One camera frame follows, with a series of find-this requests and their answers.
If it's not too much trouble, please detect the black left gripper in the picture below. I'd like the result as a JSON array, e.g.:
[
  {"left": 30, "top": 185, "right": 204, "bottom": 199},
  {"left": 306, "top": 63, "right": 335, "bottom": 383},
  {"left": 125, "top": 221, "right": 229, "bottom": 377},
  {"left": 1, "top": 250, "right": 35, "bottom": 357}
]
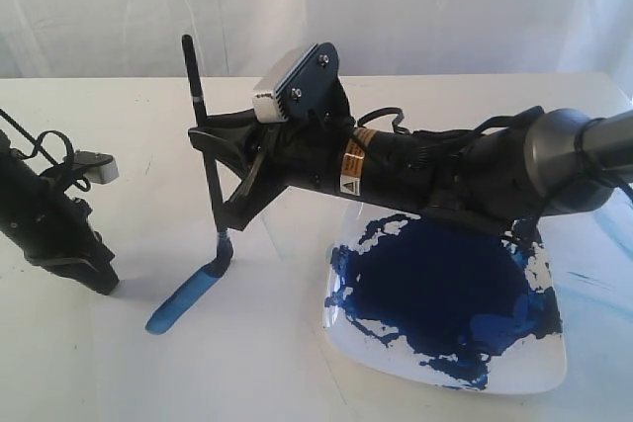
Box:
[{"left": 1, "top": 130, "right": 119, "bottom": 295}]

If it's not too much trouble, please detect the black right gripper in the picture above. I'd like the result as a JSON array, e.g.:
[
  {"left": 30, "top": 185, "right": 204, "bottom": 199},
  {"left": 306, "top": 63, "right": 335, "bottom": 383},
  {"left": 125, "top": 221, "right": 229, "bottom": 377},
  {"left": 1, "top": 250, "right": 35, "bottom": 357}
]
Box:
[{"left": 188, "top": 113, "right": 366, "bottom": 231}]

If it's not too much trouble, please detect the black paintbrush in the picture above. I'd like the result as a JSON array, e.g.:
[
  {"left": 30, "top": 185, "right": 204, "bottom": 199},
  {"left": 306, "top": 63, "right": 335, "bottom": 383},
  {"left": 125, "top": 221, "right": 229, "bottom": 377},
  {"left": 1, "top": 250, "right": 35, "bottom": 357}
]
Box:
[{"left": 181, "top": 34, "right": 233, "bottom": 279}]

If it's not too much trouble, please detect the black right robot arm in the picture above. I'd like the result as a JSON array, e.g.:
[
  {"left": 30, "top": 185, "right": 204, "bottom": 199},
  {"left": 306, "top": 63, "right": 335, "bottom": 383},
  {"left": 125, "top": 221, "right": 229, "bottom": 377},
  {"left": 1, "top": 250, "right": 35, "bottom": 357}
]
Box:
[{"left": 189, "top": 107, "right": 632, "bottom": 235}]

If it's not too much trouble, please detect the white paper sheet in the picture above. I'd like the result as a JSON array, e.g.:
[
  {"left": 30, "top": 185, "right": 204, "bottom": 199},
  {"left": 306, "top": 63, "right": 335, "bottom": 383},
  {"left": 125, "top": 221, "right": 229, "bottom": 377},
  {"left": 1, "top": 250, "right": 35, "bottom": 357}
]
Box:
[{"left": 92, "top": 198, "right": 360, "bottom": 421}]

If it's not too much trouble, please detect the white square paint plate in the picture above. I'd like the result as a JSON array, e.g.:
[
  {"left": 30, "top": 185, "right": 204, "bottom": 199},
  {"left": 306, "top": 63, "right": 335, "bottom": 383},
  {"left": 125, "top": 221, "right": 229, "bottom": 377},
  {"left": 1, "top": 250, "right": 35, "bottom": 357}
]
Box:
[{"left": 322, "top": 203, "right": 567, "bottom": 395}]

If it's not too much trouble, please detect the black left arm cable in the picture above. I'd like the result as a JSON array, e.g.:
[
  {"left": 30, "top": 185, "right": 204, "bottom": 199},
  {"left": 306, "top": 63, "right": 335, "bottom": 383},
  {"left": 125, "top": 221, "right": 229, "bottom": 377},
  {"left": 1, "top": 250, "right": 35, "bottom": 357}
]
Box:
[{"left": 0, "top": 108, "right": 93, "bottom": 194}]

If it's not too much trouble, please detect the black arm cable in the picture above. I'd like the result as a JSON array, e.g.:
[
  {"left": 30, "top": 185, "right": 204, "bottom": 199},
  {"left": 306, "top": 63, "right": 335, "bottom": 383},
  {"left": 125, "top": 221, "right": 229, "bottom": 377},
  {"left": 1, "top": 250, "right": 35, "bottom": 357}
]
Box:
[
  {"left": 345, "top": 105, "right": 545, "bottom": 146},
  {"left": 0, "top": 108, "right": 93, "bottom": 194}
]

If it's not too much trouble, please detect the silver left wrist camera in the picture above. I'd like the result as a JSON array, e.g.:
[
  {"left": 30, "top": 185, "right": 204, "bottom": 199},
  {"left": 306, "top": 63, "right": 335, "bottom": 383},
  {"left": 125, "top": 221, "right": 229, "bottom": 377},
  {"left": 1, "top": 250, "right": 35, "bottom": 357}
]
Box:
[{"left": 73, "top": 151, "right": 120, "bottom": 185}]

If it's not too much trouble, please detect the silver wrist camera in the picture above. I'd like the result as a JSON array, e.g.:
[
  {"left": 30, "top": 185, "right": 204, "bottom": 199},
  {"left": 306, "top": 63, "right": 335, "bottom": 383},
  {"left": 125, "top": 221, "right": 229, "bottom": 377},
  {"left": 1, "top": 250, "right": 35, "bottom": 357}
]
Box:
[
  {"left": 252, "top": 42, "right": 339, "bottom": 124},
  {"left": 73, "top": 151, "right": 120, "bottom": 185}
]

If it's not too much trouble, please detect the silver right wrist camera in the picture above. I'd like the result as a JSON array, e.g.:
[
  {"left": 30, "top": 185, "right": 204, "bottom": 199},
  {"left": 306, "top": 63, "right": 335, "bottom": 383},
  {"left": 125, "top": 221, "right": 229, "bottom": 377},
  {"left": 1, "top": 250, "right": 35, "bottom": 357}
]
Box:
[{"left": 252, "top": 42, "right": 339, "bottom": 124}]

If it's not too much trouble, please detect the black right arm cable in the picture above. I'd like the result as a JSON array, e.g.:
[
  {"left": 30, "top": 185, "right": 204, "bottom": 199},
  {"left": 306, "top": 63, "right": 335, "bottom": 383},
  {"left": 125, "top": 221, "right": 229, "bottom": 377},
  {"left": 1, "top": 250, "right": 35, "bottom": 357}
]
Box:
[{"left": 345, "top": 105, "right": 545, "bottom": 146}]

